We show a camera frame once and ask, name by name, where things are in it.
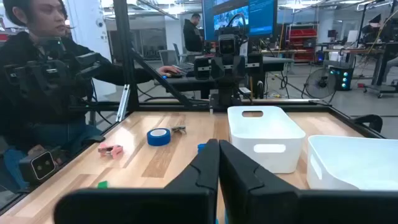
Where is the computer monitor blue screen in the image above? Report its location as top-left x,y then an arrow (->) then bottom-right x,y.
201,0 -> 279,42

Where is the silver aluminium bracket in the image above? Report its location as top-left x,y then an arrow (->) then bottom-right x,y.
115,83 -> 131,123

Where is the grey office desk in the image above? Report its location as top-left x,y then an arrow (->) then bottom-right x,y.
154,55 -> 295,100

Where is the pink staple remover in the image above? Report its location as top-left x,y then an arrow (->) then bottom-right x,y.
98,142 -> 124,160

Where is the blue masking tape roll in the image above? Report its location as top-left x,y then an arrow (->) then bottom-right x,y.
146,128 -> 172,147

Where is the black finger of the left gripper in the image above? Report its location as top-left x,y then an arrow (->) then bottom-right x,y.
232,55 -> 246,78
210,56 -> 225,79

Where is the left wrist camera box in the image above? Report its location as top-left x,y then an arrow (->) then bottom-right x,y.
218,33 -> 236,56

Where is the black arched cable clip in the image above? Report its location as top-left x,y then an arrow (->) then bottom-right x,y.
353,114 -> 384,134

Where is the white plastic storage bin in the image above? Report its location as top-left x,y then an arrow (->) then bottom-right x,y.
227,105 -> 307,174
306,134 -> 398,191

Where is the person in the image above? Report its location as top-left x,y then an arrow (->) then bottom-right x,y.
182,12 -> 205,54
0,0 -> 183,190

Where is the black table-level camera box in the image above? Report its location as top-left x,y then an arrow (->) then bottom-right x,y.
18,148 -> 57,185

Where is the red storage shelf rack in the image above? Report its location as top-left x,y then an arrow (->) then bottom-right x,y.
285,23 -> 318,62

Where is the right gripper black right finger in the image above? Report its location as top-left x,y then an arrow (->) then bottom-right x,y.
219,139 -> 398,224

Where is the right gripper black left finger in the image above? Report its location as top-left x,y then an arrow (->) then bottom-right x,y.
54,139 -> 220,224

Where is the black floor fan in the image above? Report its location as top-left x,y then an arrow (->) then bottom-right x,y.
300,67 -> 339,103

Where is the black computer keyboard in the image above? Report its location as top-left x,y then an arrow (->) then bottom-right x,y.
172,62 -> 196,77

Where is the computer tower with lights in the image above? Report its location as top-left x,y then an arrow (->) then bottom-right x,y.
328,65 -> 354,92

